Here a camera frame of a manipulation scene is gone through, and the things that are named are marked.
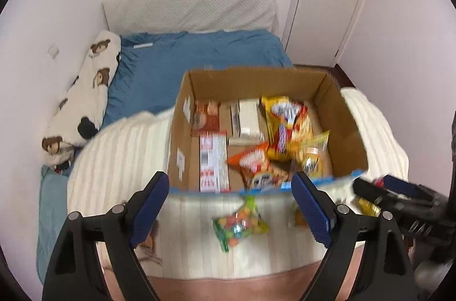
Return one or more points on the cat print blanket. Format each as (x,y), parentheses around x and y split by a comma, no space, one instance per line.
(117,158)

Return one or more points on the white padded headboard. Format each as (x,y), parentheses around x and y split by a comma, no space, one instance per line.
(188,7)

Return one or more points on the large orange panda snack bag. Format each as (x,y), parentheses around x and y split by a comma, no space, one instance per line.
(258,165)

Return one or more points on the bear print pillow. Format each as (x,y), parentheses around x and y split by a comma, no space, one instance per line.
(89,98)

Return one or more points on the colourful candy bag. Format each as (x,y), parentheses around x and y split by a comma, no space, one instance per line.
(238,224)

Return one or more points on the clear white snack packet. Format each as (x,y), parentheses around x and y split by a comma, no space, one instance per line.
(249,121)

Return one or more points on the yellow red triangular snack packet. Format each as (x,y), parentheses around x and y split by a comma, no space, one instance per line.
(367,207)

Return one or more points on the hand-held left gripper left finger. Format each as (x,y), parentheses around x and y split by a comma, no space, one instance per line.
(151,208)

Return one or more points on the printed cardboard box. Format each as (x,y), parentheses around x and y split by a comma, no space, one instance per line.
(338,116)

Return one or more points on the small white item on bed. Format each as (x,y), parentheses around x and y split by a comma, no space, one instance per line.
(143,45)

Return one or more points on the round brown candy clear wrapper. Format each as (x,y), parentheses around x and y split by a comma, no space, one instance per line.
(297,220)

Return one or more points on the instant noodle packet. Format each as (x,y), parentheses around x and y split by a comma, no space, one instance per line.
(288,126)

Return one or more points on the light blue blanket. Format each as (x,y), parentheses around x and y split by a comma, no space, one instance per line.
(53,215)

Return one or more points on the yellow biscuit packet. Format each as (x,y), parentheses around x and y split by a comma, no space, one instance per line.
(313,158)

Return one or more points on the small orange panda snack packet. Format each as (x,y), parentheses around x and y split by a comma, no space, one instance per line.
(206,116)

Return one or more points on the red and white snack packet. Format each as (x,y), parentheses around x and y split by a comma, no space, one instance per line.
(213,162)

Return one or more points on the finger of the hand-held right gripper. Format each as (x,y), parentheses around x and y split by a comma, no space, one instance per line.
(370,190)
(400,185)

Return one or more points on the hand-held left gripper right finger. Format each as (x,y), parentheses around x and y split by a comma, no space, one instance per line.
(313,208)

